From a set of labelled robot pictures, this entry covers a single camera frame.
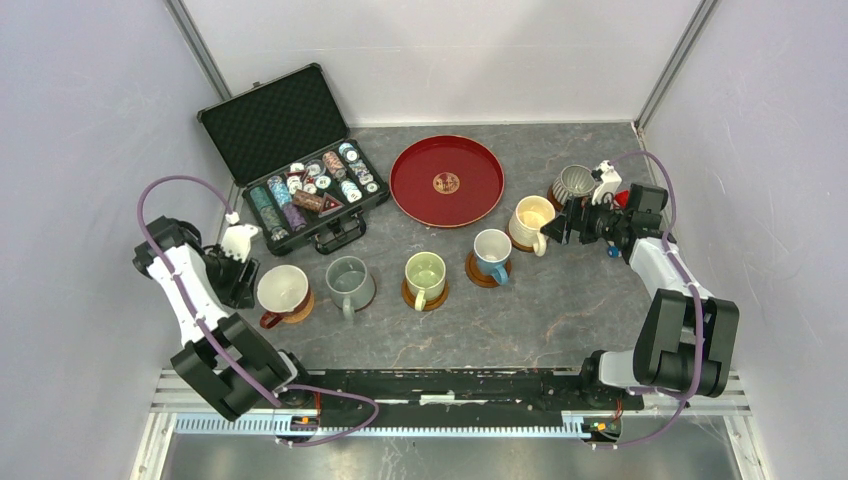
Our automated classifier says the wooden coaster two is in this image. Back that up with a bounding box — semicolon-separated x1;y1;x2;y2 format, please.
465;251;512;288

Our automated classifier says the red blue toy truck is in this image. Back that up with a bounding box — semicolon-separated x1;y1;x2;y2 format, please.
607;190;629;258

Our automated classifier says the grey mug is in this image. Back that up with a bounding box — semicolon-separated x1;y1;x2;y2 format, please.
325;256;376;322

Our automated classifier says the green mug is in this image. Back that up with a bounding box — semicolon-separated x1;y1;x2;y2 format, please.
404;252;446;311

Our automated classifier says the wooden coaster five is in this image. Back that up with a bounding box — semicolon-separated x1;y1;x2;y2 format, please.
401;280;450;312

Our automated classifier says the black foam-lined case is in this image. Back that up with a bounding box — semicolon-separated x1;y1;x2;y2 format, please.
197;63;390;256

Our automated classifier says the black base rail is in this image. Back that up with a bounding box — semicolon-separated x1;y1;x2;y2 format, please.
281;368;645;429

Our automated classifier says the grey striped cup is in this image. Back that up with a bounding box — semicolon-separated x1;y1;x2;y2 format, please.
552;165;596;204

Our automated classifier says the wooden coaster three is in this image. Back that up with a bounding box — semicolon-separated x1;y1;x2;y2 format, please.
342;272;376;314

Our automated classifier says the woven cork coaster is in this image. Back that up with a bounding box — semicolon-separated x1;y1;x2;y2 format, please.
281;289;315;324

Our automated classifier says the white bowl cup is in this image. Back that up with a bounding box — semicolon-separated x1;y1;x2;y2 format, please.
256;265;312;329

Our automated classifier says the wooden coaster four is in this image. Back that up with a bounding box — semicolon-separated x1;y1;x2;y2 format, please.
547;186;569;211

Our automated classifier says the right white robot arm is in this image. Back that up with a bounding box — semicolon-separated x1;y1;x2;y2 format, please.
543;183;739;408

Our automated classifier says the cream ribbed mug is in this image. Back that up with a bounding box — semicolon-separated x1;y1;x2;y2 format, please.
508;195;556;257

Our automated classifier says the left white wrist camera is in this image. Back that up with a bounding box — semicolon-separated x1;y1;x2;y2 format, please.
219;212;261;263

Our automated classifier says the wooden coaster one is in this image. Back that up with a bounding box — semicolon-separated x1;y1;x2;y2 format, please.
505;227;535;253

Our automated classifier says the red round tray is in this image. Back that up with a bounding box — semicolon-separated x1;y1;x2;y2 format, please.
389;135;505;228

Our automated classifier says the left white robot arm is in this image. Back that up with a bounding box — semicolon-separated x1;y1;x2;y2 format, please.
133;216;314;421

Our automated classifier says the blue handled white mug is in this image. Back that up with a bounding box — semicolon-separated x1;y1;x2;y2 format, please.
473;229;512;286

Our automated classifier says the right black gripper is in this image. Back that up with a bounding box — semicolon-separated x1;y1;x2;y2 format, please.
540;192;630;245

